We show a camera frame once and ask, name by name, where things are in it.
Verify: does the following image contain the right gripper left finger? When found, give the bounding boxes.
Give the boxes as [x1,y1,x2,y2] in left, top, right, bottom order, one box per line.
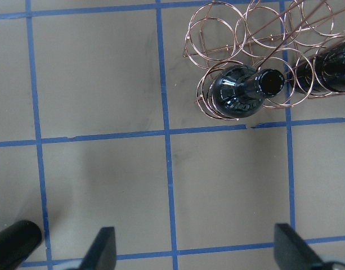
[80,227,117,270]

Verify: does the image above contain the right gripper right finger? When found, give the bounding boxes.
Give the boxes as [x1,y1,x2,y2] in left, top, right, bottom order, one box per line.
[274,223,320,269]

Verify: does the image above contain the black wine bottle in rack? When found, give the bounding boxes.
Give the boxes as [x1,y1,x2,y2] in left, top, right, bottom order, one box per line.
[211,65,285,119]

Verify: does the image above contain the black wine bottle being moved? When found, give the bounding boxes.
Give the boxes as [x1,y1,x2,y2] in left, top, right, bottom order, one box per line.
[0,220,42,269]

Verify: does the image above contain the black wine bottle rack end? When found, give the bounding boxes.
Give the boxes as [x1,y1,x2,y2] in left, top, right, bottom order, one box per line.
[290,41,345,93]

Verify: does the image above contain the copper wire wine rack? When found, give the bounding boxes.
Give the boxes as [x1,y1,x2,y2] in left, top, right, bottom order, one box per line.
[183,1,345,121]

